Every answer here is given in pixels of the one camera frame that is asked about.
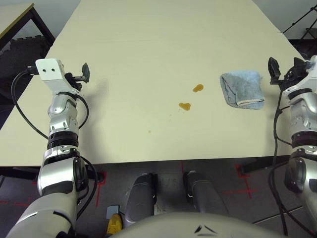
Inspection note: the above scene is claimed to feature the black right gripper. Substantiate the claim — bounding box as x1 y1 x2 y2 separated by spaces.
268 57 309 85

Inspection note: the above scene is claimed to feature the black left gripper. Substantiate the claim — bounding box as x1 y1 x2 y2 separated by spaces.
64 62 91 91

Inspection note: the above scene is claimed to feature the light blue terry rag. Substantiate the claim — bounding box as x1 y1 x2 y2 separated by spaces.
219 70 265 111

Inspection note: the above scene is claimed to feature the black foam floor mat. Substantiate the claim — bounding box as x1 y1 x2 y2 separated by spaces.
287 38 317 61
0 34 54 111

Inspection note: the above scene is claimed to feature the black tripod stand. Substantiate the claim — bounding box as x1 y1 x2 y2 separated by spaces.
282 5 317 40

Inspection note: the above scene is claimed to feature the grey left robot leg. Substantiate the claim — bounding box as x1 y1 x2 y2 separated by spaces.
123 173 159 229

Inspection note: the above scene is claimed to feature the grey robot leg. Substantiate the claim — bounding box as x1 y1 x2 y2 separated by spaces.
123 173 159 229
182 170 229 219

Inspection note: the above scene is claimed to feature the grey-blue foot pedal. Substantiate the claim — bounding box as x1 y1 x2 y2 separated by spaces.
106 205 120 220

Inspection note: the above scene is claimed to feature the grey right robot leg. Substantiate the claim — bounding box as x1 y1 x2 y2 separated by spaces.
182 170 229 219

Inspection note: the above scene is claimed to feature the grey robot torso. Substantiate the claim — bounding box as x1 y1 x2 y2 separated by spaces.
108 212 289 238

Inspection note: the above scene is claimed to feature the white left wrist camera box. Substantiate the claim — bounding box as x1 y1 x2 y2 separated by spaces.
35 58 80 95

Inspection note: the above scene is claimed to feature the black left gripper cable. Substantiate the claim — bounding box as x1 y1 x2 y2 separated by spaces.
57 91 90 130

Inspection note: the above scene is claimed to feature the black left camera cable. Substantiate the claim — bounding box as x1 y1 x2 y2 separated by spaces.
11 65 50 139

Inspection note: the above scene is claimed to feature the side table with black frame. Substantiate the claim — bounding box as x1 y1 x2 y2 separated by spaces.
0 2 56 50

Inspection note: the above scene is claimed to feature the black left upper arm cable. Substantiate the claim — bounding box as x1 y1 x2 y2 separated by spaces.
74 155 100 221

